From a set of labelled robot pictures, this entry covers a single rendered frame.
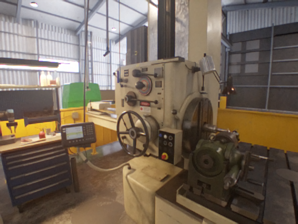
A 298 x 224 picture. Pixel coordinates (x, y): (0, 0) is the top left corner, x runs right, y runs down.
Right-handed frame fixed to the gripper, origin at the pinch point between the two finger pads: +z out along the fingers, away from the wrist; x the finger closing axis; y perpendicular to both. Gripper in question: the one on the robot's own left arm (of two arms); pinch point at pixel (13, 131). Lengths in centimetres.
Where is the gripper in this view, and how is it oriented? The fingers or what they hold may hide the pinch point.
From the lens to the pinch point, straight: 266.6
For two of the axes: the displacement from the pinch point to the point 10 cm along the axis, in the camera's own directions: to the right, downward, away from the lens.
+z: 0.0, 9.9, 1.5
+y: 7.0, 1.1, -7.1
